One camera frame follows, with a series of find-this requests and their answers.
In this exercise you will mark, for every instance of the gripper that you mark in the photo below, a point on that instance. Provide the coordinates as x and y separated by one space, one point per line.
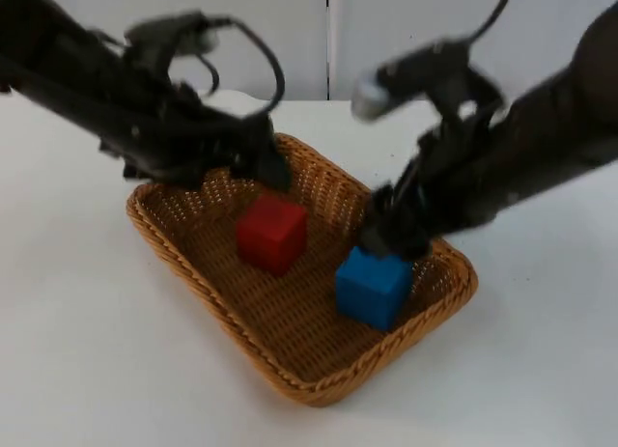
183 133
434 176

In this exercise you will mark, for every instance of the blue cube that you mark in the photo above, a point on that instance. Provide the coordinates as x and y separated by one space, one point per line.
372 290

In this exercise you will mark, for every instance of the red cube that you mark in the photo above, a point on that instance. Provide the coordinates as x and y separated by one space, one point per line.
270 234

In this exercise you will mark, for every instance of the pale brown wicker basket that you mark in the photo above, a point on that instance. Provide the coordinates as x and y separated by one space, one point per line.
299 341

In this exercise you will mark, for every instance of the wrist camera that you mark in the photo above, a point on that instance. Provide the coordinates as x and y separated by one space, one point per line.
159 39
410 73

